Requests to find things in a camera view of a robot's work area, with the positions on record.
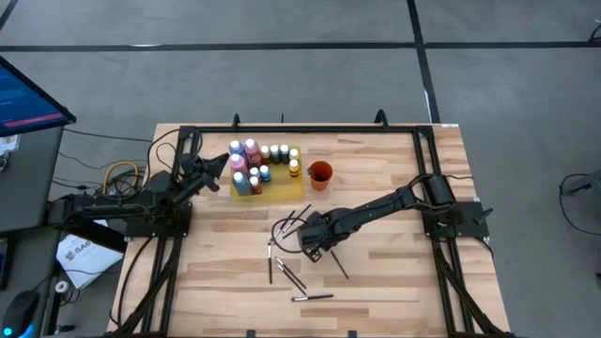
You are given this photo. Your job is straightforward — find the black floor cable loop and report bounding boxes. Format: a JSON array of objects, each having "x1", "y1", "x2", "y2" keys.
[{"x1": 558, "y1": 172, "x2": 601, "y2": 237}]

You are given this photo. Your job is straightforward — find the black computer mouse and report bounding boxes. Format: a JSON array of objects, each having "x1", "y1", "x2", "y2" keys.
[{"x1": 1, "y1": 289, "x2": 39, "y2": 338}]

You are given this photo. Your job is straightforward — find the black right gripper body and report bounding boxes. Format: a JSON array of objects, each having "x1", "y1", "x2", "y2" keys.
[{"x1": 296, "y1": 210, "x2": 332, "y2": 258}]

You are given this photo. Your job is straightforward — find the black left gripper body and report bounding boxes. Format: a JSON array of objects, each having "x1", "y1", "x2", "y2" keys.
[{"x1": 177, "y1": 152, "x2": 214, "y2": 194}]

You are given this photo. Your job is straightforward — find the black slanted bar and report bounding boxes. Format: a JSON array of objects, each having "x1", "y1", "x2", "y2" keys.
[{"x1": 41, "y1": 220, "x2": 129, "y2": 254}]

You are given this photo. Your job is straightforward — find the yellow translucent plastic bin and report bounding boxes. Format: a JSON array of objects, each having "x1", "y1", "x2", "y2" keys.
[{"x1": 228, "y1": 144, "x2": 306, "y2": 204}]

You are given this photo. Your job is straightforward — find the orange plastic cup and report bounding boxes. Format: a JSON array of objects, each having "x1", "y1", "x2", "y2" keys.
[{"x1": 308, "y1": 161, "x2": 334, "y2": 192}]

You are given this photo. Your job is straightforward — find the large teal paint bottle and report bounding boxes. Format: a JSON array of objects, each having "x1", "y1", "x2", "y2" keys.
[{"x1": 231, "y1": 171, "x2": 253, "y2": 197}]

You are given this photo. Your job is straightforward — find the computer monitor blue screen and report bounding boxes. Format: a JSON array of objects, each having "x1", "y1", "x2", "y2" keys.
[{"x1": 0, "y1": 54, "x2": 77, "y2": 138}]

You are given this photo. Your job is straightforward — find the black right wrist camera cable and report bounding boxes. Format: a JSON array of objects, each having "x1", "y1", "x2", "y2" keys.
[{"x1": 270, "y1": 216, "x2": 311, "y2": 255}]

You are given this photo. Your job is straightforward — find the large red paint bottle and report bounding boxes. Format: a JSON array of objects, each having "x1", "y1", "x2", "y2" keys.
[{"x1": 243, "y1": 137, "x2": 263, "y2": 169}]

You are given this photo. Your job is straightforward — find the thin black floor cable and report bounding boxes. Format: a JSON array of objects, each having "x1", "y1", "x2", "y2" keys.
[{"x1": 62, "y1": 127, "x2": 155, "y2": 143}]

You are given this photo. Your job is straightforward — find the large pink paint bottle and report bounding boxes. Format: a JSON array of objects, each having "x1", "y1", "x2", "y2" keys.
[{"x1": 228, "y1": 153, "x2": 248, "y2": 176}]

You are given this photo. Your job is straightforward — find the white paper sheet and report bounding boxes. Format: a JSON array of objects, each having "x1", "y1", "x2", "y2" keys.
[{"x1": 54, "y1": 217, "x2": 125, "y2": 291}]

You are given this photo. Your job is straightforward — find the yellow cable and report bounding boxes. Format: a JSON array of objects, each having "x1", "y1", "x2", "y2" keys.
[{"x1": 101, "y1": 160, "x2": 141, "y2": 197}]

